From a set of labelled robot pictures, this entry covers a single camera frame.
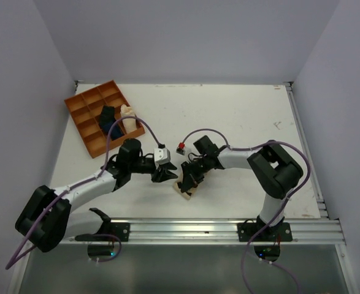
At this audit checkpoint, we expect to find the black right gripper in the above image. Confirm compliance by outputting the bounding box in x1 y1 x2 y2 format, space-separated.
181 155 211 192

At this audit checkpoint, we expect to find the beige underwear with dark trim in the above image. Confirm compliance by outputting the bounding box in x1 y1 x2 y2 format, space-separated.
172 171 202 202

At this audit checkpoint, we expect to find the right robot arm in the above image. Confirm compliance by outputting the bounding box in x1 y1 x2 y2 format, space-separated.
174 135 304 241

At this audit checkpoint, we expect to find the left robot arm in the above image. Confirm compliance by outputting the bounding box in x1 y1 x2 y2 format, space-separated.
15 138 178 252

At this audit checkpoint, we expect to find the rolled beige underwear in tray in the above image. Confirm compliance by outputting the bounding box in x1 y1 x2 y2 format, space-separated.
120 104 137 134

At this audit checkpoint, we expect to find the rolled navy underwear in tray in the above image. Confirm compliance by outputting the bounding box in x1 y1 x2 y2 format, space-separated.
101 122 124 141

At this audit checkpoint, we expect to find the rolled black underwear in tray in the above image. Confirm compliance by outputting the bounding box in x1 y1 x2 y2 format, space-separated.
98 105 115 129

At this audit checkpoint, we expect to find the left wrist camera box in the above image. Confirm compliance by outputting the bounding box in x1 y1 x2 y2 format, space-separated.
153 144 170 167

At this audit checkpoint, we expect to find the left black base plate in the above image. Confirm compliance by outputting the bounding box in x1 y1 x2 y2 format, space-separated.
75 222 131 243

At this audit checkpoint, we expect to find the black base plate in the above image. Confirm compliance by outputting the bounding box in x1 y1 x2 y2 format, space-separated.
237 220 293 243
75 222 131 243

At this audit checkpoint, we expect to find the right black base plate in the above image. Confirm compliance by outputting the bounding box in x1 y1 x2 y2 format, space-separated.
237 220 293 243

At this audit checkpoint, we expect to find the aluminium right side rail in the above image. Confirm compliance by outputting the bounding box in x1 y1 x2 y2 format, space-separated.
283 81 330 219

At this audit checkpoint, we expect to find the aluminium rail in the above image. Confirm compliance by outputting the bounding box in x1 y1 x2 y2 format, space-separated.
283 81 330 219
61 213 345 245

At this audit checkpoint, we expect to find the aluminium front rail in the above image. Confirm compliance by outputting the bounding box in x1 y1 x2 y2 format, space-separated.
61 213 345 245

